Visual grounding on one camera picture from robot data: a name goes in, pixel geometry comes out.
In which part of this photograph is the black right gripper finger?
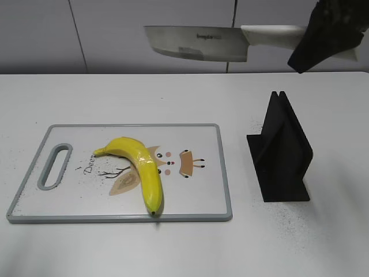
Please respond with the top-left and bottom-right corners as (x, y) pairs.
(287, 1), (363, 73)

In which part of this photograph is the white-handled kitchen knife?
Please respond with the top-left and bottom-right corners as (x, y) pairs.
(144, 25), (359, 62)

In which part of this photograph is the yellow plastic banana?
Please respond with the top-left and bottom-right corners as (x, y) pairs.
(93, 137), (163, 216)

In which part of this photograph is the black knife stand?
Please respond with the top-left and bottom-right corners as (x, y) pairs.
(246, 91), (313, 202)

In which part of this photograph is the white grey-rimmed cutting board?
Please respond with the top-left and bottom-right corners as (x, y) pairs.
(6, 123), (232, 223)

